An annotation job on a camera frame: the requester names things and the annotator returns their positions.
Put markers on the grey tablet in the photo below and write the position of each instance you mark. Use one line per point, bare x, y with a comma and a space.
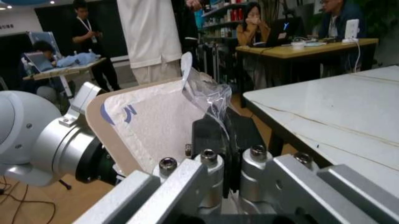
39, 61

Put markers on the person standing in black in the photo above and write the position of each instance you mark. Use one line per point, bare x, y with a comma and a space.
88, 39

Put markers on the person seated behind white device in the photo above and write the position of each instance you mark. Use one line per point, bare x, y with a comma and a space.
338, 22

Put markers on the white upright device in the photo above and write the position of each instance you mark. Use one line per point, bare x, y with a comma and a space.
351, 31

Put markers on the black laptop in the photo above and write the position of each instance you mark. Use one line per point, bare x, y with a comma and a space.
285, 31

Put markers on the person with hands on face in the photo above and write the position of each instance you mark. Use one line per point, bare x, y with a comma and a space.
252, 28

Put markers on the clear plastic wrapper trash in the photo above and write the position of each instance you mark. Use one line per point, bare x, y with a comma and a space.
207, 92

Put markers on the blue cloth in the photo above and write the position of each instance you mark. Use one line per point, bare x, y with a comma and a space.
76, 60

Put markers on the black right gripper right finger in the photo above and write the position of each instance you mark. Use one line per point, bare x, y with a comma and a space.
280, 184

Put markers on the person standing in white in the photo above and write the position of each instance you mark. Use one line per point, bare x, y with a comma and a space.
152, 35

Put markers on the person seated at small table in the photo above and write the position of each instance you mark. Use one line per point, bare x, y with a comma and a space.
42, 50

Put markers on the small wooden table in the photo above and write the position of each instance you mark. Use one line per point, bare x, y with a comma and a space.
67, 70

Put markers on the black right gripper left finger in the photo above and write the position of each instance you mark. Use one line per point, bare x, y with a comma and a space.
174, 186

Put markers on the wooden desk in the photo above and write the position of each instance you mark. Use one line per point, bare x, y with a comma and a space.
299, 52

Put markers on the white bin liner bag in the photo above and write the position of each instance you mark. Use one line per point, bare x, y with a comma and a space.
162, 121

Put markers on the shelf with bottles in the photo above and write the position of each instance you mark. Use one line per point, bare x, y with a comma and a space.
223, 18

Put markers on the beige trash bin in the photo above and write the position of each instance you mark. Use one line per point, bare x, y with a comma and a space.
99, 130

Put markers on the white round container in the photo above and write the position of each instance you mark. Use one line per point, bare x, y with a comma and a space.
297, 44

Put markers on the black chair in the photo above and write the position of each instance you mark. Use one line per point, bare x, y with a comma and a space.
215, 58

